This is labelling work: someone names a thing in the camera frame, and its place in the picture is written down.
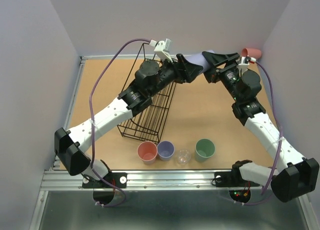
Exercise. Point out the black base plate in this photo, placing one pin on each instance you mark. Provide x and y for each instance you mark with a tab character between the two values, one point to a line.
223	179
118	179

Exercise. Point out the green cup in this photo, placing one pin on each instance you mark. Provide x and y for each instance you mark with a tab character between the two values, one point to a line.
204	149

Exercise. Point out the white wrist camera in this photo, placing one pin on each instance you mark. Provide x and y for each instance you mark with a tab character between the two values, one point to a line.
244	62
162	49

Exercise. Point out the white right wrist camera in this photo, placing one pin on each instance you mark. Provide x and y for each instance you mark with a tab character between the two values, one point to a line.
244	62

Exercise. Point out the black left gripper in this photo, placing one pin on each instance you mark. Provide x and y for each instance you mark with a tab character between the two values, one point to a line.
178	68

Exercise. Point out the clear glass cup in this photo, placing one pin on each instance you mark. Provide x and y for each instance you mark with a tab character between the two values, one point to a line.
183	156

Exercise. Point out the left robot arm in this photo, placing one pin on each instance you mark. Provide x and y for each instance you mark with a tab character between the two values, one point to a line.
71	145

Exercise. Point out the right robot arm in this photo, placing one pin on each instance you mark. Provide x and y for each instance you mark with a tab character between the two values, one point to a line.
291	175

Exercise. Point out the pink cup front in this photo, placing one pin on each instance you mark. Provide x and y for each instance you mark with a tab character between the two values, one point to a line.
147	152

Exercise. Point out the pink cup back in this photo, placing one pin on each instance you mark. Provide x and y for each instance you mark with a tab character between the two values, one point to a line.
251	52

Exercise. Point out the aluminium mounting rail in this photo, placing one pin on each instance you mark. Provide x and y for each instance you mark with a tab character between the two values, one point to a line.
139	180

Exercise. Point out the small purple cup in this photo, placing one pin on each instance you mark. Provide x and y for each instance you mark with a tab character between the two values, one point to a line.
165	150

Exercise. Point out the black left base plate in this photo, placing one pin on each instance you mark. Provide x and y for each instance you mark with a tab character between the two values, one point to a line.
118	179

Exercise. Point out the pink cup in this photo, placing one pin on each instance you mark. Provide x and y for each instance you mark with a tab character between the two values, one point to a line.
147	152
251	52

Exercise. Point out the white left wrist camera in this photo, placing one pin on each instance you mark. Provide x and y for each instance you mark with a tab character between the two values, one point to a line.
162	49

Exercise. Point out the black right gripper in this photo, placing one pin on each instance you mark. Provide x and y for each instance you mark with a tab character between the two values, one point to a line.
216	71

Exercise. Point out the black wire dish rack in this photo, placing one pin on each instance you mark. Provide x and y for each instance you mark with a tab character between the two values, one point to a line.
148	125

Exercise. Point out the large purple cup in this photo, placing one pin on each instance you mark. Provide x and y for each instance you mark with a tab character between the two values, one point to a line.
199	59

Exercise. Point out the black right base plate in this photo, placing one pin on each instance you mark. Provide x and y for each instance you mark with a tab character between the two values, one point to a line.
223	179

